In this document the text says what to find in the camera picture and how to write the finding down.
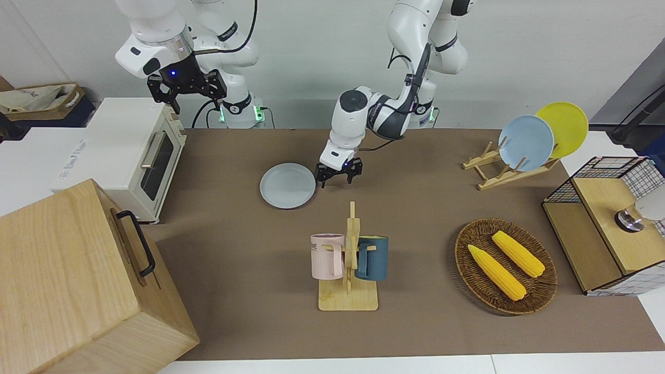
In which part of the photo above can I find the light blue plate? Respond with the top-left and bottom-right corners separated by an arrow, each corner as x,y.
499,115 -> 555,172

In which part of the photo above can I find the brown box with bag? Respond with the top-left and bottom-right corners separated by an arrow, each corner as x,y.
0,82 -> 86,123

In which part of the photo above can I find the dark blue background object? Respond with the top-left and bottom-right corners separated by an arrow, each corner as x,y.
0,96 -> 98,142

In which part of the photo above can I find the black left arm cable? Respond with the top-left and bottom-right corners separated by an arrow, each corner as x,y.
358,42 -> 434,154

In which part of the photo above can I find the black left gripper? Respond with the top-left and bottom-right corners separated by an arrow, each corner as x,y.
315,158 -> 364,189

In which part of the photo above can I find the pink mug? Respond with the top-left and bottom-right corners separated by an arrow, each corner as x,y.
310,234 -> 346,280

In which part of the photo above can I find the brown table mat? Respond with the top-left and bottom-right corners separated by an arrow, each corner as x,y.
156,128 -> 665,362

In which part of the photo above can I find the wooden plate rack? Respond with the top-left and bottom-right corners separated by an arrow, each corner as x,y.
462,141 -> 562,191

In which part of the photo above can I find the black right arm wrist cable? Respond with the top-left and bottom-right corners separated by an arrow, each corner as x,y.
195,0 -> 259,55

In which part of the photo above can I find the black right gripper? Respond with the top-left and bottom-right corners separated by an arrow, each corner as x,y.
148,52 -> 228,115

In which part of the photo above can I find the light wooden box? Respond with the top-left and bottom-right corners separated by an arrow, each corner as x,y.
0,178 -> 201,374

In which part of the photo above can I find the yellow plate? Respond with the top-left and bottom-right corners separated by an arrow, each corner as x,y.
535,102 -> 589,159

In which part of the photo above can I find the black right arm base cable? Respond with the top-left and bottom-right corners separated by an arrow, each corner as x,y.
191,99 -> 221,129

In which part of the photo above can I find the silver white cylindrical object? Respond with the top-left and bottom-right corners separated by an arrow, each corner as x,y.
615,190 -> 665,233

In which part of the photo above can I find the yellow corn cob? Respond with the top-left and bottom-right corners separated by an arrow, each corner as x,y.
491,231 -> 546,278
468,244 -> 527,301

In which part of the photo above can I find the black box handle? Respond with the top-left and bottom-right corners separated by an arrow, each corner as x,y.
115,210 -> 156,277

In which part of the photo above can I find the wooden mug rack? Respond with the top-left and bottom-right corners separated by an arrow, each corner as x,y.
318,202 -> 379,311

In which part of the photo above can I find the brown wicker basket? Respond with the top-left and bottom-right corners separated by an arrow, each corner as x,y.
455,218 -> 558,315

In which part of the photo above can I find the wood and wire shelf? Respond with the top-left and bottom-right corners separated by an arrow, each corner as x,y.
542,156 -> 665,297

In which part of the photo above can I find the dark blue mug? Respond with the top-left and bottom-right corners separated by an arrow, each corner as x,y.
356,236 -> 389,282

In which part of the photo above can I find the white toaster oven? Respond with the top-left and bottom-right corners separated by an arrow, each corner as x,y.
52,97 -> 187,224

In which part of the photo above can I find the toaster oven door handle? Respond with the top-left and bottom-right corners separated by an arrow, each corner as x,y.
140,131 -> 166,169

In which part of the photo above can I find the gray round plate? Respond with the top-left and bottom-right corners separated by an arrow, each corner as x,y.
260,163 -> 316,210

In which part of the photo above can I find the black background stand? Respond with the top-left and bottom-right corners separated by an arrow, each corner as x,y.
610,86 -> 665,143

